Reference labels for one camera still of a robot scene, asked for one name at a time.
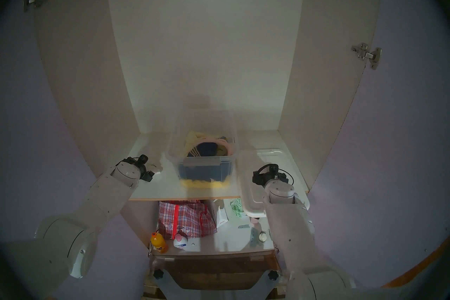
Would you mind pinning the clear plastic storage bin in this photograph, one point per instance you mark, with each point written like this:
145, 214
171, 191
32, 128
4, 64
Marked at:
207, 169
204, 172

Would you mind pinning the white bin lid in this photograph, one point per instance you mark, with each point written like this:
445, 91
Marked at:
253, 176

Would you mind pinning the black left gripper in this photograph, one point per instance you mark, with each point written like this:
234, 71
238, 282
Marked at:
135, 167

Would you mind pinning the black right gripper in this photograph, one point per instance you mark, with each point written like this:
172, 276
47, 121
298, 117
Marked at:
267, 176

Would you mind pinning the white wardrobe cabinet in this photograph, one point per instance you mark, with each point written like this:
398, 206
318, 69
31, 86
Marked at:
211, 39

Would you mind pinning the black knob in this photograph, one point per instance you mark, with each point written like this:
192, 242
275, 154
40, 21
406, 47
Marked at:
158, 274
273, 275

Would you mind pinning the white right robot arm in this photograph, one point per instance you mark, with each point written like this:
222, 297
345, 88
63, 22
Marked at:
291, 232

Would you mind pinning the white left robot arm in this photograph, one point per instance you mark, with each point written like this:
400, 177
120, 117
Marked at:
88, 208

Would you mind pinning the cream sock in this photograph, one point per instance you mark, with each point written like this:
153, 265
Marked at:
193, 139

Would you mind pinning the red plaid bag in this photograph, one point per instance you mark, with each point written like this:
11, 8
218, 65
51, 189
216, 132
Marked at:
182, 218

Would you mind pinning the yellow socks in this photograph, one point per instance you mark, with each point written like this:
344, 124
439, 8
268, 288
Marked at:
204, 184

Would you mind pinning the small round white object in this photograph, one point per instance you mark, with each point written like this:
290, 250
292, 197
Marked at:
263, 237

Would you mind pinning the green white plastic bag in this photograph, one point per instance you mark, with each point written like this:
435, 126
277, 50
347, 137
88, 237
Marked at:
237, 208

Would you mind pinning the white bottle pink cap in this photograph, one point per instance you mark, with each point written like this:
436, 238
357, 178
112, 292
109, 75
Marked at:
181, 242

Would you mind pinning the pink sock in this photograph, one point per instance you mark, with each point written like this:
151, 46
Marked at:
228, 144

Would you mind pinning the orange bottle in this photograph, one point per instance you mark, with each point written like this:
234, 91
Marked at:
159, 243

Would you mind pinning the metal cabinet door hinge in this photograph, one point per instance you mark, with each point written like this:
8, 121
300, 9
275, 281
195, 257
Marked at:
369, 55
33, 1

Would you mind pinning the grey robot torso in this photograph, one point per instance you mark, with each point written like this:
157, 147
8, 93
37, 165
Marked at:
168, 288

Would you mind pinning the pink cup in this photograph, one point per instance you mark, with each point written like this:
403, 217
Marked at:
254, 221

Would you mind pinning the white sock pair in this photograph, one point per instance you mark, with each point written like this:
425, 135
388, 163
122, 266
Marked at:
154, 168

